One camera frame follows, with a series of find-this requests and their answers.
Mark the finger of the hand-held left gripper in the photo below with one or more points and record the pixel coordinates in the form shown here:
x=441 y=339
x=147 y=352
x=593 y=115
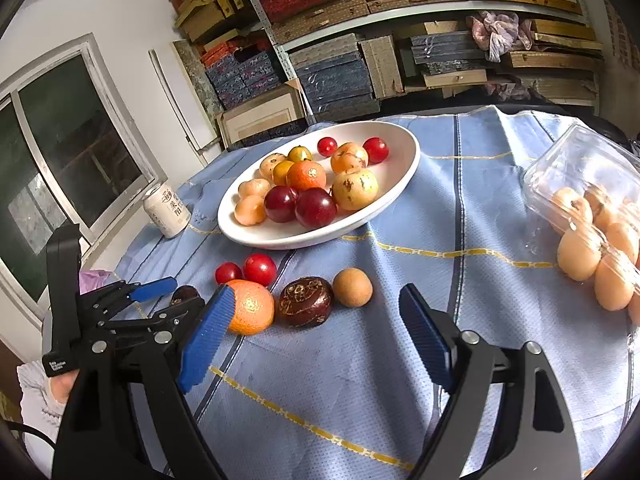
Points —
x=170 y=317
x=155 y=287

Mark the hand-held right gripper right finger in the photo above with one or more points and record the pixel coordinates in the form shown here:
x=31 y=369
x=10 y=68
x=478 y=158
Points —
x=425 y=335

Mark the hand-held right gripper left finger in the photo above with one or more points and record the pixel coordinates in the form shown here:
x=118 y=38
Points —
x=210 y=335

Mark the dark brown mangosteen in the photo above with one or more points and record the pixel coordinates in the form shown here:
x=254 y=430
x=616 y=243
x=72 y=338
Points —
x=305 y=302
x=186 y=292

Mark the large orange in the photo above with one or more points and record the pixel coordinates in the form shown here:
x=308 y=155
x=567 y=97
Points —
x=255 y=310

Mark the small red cherry tomato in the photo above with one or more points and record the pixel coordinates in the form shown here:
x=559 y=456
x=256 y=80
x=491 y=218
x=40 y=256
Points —
x=228 y=272
x=327 y=146
x=260 y=269
x=375 y=150

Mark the tan round longan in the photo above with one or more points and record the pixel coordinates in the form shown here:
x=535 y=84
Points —
x=352 y=287

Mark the pale yellow apricot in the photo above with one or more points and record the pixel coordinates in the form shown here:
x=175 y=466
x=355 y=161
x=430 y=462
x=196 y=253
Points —
x=250 y=210
x=272 y=164
x=255 y=187

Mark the white oval plate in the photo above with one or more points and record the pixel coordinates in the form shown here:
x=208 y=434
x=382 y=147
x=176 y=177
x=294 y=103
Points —
x=280 y=232

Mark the dark red plum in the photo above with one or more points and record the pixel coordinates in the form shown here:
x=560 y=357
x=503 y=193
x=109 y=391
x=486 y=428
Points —
x=315 y=207
x=281 y=203

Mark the yellow spotted apple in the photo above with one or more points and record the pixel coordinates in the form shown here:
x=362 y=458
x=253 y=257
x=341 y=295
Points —
x=355 y=189

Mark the small yellow plum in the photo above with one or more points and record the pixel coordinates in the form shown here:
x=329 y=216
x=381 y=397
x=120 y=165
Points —
x=282 y=172
x=299 y=152

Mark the orange spotted apricot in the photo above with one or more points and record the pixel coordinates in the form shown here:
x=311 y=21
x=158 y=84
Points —
x=349 y=157

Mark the person's left forearm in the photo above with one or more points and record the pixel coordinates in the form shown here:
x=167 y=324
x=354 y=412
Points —
x=35 y=400

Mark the white beverage can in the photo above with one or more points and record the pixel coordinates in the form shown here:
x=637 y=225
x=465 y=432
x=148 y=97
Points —
x=167 y=212

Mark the blue striped tablecloth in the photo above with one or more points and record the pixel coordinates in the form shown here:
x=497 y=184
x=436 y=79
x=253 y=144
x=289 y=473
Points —
x=350 y=385

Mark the white framed window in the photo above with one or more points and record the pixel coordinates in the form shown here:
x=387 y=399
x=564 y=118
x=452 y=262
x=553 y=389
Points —
x=75 y=135

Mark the green marbled slab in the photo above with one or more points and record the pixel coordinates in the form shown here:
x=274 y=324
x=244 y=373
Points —
x=195 y=80

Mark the clear plastic clamshell box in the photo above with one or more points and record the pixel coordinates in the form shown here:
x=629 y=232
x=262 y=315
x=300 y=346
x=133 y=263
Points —
x=565 y=160

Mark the stack of blue patterned boxes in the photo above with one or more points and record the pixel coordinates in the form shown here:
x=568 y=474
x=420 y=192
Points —
x=240 y=77
x=335 y=80

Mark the stack of orange patterned boxes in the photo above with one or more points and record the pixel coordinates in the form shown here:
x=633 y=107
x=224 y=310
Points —
x=220 y=52

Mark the upright tan woven box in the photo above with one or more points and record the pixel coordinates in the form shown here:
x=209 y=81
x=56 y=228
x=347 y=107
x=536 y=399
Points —
x=382 y=67

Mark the dark cloth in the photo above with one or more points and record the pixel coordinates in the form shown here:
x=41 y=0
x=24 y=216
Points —
x=615 y=130

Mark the pile of brown yellow boxes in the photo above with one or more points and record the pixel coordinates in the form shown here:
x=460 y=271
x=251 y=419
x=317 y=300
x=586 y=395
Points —
x=205 y=10

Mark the stack of dark grey boxes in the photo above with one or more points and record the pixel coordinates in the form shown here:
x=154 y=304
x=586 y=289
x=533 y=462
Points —
x=445 y=52

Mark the stack of plain wooden boxes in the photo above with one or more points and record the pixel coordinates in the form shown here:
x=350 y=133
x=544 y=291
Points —
x=555 y=60

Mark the long tan woven box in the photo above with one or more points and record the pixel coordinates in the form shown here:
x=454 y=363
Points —
x=320 y=22

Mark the crumpled pink plastic bag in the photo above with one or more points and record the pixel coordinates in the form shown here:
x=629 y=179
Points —
x=495 y=30

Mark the white metal shelf rack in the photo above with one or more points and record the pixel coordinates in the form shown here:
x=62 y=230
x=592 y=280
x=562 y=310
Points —
x=425 y=11

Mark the patterned curtain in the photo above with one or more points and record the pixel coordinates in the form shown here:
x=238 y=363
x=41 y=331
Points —
x=617 y=30

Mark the cardboard picture frame box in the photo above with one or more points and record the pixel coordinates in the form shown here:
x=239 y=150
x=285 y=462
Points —
x=260 y=115

